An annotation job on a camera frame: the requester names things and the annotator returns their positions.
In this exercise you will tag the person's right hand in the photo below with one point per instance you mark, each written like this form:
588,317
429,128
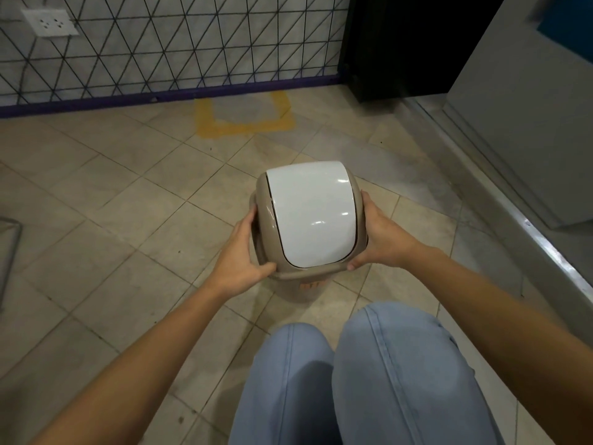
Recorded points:
387,240

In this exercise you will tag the black cabinet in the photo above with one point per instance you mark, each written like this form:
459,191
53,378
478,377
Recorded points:
412,41

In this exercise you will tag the grey metal door frame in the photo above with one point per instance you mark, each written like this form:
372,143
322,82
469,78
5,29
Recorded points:
505,180

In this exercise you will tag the person's left forearm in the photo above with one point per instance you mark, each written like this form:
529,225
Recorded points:
134,361

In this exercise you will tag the purple baseboard strip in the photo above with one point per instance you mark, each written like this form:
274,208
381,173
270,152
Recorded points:
171,94

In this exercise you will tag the white wall power socket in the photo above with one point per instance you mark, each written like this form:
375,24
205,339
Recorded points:
50,22

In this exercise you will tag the person's right thumb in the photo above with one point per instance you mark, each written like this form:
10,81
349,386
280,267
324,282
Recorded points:
357,262

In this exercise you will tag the person's right leg in jeans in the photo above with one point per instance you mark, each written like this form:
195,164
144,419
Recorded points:
407,380

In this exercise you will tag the person's right forearm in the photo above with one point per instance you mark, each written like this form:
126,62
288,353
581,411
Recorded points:
505,329

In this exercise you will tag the beige bin with white lid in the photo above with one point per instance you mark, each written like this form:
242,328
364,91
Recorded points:
308,220

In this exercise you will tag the person's left hand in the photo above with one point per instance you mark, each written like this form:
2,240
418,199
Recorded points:
234,266

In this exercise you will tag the person's left leg in jeans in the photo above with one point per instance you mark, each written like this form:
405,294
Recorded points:
285,389

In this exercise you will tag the person's leg in jeans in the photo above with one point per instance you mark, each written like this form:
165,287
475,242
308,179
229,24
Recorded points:
285,389
407,380

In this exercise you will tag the person's left thumb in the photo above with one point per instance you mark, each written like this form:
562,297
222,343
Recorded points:
264,272

